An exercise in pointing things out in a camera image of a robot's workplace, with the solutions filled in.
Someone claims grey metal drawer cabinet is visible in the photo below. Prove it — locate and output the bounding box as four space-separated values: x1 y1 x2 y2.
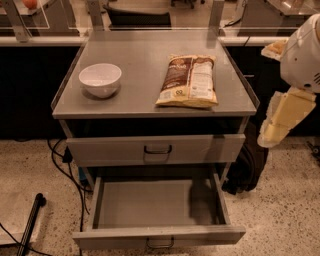
50 29 261 198

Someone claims black rod on floor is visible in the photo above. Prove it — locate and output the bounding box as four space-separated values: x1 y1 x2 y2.
17 193 46 256

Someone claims orange fruit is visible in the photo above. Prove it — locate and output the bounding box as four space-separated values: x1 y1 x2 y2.
22 0 37 10

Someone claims open middle drawer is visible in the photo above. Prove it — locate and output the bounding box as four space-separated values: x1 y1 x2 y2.
73 173 245 250

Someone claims closed upper drawer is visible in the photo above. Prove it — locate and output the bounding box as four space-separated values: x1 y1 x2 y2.
67 134 245 167

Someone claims black floor cable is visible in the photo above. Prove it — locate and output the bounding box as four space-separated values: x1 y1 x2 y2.
46 138 92 256

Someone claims black backpack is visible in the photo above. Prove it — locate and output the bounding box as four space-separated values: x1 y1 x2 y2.
222 121 269 195

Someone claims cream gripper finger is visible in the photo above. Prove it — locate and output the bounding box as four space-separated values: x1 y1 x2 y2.
257 87 316 148
261 39 288 61

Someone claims brown chip bag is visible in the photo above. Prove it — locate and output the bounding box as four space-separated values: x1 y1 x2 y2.
156 55 218 108

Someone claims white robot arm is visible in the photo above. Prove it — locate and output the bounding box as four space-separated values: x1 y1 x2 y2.
257 14 320 148

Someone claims white ceramic bowl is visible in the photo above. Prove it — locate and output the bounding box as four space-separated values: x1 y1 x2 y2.
79 63 122 98

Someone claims white paper sheet on floor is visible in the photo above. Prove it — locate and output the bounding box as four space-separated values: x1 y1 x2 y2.
0 191 44 246

